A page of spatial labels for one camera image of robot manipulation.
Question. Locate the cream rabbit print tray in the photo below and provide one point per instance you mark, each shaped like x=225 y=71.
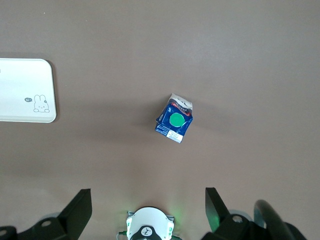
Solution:
x=22 y=87

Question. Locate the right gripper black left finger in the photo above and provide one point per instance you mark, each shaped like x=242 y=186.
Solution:
x=75 y=213

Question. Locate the blue milk carton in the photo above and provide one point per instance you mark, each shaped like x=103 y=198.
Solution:
x=177 y=120

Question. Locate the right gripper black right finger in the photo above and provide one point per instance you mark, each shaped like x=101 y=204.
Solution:
x=219 y=217

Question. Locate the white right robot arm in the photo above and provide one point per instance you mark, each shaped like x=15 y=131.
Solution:
x=147 y=220

